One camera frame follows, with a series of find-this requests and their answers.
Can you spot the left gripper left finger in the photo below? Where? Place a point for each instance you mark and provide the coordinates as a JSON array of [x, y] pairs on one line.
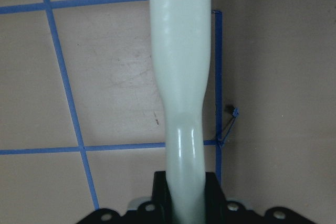
[[161, 199]]

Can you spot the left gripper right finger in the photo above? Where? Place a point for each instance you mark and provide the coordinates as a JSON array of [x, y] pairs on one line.
[[214, 199]]

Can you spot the brown paper table cover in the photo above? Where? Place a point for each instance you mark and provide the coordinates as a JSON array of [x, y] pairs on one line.
[[82, 121]]

